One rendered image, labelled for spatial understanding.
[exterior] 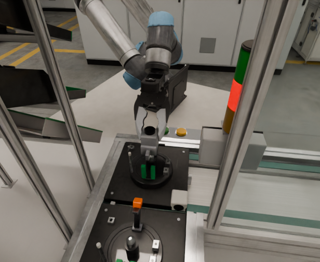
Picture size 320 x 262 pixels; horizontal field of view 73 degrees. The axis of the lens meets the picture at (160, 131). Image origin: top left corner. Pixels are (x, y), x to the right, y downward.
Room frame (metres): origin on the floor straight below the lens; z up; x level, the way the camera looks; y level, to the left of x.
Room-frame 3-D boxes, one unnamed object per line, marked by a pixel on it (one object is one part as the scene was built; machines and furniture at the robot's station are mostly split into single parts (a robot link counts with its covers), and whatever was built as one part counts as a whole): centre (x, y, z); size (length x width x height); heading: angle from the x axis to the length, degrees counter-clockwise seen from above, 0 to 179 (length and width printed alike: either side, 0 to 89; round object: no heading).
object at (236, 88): (0.32, -0.14, 1.33); 0.05 x 0.05 x 0.05
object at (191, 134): (0.67, -0.08, 0.93); 0.21 x 0.07 x 0.06; 82
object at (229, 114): (0.32, -0.14, 1.28); 0.05 x 0.05 x 0.05
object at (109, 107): (1.01, 0.01, 0.84); 0.90 x 0.70 x 0.03; 62
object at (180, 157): (0.46, 0.03, 0.96); 0.24 x 0.24 x 0.02; 82
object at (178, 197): (0.35, -0.05, 0.97); 0.05 x 0.05 x 0.04; 82
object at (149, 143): (0.45, 0.03, 1.11); 0.08 x 0.04 x 0.07; 172
